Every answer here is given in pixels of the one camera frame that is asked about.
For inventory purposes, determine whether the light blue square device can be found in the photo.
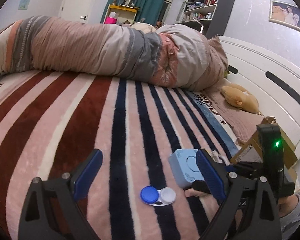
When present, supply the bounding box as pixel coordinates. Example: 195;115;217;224
168;149;204;189

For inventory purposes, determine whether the person's right hand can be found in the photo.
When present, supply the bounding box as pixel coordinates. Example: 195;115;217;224
184;188;299;228

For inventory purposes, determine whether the brown cardboard box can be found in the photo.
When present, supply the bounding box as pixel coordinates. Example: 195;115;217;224
226;116;297;179

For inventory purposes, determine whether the pink ribbed pillow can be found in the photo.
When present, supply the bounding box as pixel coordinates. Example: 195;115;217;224
203;79;264;146

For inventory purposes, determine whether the white bed headboard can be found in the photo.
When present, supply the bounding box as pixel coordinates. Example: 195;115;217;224
219;36;300;158

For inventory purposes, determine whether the tan plush toy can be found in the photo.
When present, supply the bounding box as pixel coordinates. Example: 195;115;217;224
221;83;260;114

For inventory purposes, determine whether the striped fleece blanket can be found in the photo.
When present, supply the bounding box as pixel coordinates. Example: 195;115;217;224
0;69;240;240

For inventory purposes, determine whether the blue white contact lens case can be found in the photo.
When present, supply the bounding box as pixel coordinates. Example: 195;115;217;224
140;186;177;206

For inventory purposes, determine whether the green plush toy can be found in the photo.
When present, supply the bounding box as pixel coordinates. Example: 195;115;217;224
224;68;230;78

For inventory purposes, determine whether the rolled pink grey quilt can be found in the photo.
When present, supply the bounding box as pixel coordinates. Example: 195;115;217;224
0;16;228;92

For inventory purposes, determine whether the dark bookshelf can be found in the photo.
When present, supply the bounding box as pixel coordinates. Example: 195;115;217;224
179;0;235;38

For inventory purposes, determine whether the pink bag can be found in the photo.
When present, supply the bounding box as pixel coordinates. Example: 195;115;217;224
104;11;117;24

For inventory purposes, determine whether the white door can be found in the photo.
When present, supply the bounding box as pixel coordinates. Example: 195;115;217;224
58;0;95;23

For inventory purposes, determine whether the yellow side table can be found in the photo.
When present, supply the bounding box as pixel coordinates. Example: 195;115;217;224
103;5;138;25

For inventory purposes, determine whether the white adapter with cable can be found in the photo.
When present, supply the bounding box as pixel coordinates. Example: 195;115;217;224
210;151;230;166

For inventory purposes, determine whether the framed wall photo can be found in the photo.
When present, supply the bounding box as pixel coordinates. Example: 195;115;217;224
269;0;300;32

